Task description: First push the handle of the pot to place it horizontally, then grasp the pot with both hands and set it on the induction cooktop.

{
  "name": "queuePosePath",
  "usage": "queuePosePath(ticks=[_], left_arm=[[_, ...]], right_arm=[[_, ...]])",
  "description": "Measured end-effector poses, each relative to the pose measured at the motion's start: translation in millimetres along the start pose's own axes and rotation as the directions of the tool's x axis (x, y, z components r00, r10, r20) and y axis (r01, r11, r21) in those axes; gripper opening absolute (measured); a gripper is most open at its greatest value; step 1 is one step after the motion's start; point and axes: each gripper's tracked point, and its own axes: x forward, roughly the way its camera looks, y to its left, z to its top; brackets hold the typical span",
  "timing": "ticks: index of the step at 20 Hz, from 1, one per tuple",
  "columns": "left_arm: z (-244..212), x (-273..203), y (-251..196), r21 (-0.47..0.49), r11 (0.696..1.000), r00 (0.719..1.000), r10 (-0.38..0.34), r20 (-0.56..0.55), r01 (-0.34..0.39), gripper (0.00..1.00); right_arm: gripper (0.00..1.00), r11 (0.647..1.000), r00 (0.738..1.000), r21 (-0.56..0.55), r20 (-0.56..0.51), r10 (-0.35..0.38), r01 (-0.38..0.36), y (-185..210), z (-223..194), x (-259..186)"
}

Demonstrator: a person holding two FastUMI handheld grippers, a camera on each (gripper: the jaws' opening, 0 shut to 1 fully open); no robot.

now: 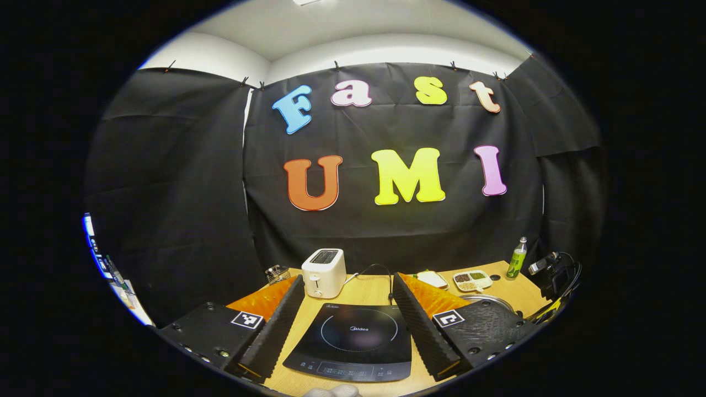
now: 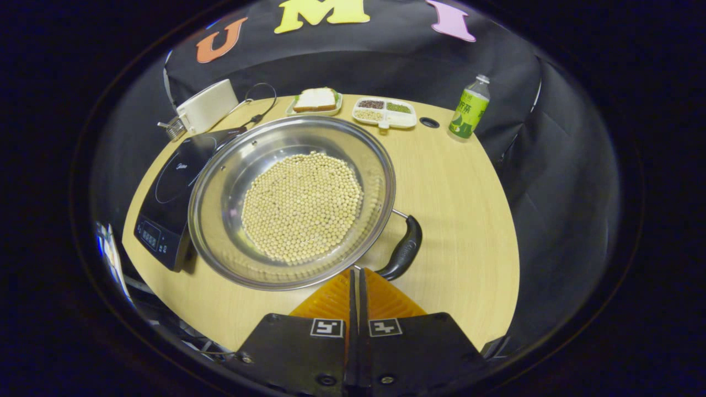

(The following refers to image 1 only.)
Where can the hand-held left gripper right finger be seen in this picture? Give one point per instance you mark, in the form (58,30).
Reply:
(422,336)

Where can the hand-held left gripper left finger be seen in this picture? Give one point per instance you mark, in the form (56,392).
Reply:
(276,336)

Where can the black induction cooktop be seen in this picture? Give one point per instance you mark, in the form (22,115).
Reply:
(353,331)

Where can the stainless steel pot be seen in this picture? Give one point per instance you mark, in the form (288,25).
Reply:
(488,299)

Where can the green drink bottle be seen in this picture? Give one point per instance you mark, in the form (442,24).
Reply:
(517,262)

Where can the sandwich with lettuce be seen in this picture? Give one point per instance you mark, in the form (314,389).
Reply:
(431,278)

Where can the white divided bean dish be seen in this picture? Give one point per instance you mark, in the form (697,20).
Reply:
(472,280)

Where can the white toaster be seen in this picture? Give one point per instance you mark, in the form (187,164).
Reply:
(324,273)

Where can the black backdrop cloth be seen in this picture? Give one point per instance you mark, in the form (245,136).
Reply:
(182,193)

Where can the blue lit monitor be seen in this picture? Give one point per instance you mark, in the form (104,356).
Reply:
(95,248)

